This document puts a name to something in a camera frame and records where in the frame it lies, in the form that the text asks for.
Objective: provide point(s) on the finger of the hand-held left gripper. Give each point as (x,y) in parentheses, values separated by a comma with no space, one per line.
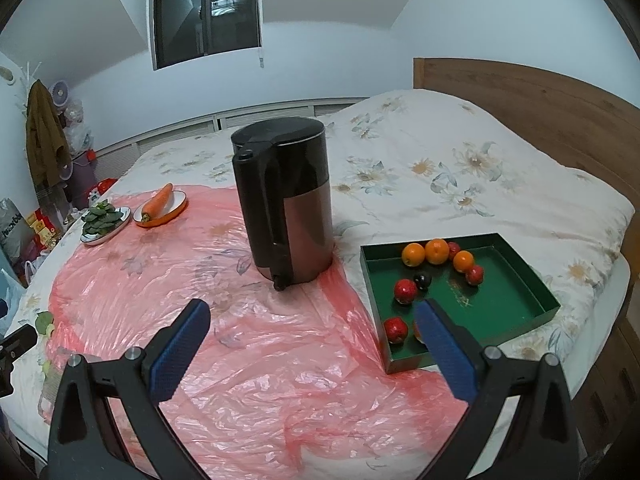
(2,310)
(20,339)

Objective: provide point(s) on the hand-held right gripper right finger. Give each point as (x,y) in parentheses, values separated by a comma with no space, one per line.
(447,355)

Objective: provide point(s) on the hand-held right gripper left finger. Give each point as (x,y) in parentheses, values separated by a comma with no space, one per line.
(182,355)

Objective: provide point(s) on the orange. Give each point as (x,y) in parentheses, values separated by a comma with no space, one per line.
(419,334)
(436,251)
(463,260)
(413,254)

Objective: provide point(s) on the red apple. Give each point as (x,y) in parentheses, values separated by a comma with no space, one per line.
(395,330)
(475,275)
(405,290)

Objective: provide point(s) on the green cardboard tray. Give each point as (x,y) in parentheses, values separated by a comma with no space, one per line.
(490,300)

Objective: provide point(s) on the dark purple plum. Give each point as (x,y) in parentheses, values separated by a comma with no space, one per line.
(422,280)

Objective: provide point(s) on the red plum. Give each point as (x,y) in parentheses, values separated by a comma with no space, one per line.
(454,247)

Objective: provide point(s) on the bluish clear plastic bag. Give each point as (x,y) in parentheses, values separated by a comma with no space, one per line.
(9,285)

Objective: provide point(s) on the bok choy leaf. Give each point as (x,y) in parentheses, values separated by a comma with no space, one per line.
(45,321)

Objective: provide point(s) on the white plastic bag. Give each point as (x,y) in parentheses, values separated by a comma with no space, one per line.
(31,266)

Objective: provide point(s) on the pink plastic sheet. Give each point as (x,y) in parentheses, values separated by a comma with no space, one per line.
(250,360)

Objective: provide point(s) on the grey printed bag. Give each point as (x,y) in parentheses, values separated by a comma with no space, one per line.
(11,232)

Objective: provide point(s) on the red gift boxes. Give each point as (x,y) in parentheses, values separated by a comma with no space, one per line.
(42,227)

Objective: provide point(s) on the white plate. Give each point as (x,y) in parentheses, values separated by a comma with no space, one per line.
(107,237)

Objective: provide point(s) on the pile of green leaves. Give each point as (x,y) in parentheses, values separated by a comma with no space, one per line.
(102,220)

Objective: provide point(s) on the orange rimmed plate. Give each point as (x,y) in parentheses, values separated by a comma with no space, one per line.
(172,210)

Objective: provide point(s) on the white mattress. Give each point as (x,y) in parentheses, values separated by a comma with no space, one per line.
(595,335)

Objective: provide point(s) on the carrot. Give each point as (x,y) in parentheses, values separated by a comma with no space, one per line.
(156,202)

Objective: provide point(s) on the purple bin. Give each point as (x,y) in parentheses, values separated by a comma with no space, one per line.
(82,175)

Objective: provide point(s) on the red bag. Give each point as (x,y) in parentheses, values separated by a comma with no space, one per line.
(102,187)

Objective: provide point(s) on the olive green coat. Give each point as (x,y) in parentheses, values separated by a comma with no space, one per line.
(45,135)

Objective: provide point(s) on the small white fan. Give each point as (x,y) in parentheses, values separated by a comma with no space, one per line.
(61,91)

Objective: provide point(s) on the white radiator cover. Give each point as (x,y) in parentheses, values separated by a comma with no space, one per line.
(200,127)

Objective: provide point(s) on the white coat rack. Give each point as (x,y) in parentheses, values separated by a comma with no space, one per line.
(27,72)

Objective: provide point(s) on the wooden bed headboard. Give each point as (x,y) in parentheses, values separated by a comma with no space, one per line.
(550,105)

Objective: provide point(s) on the dark window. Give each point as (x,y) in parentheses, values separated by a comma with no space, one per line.
(205,15)

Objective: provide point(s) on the wooden bed frame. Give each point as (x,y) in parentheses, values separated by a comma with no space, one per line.
(615,385)

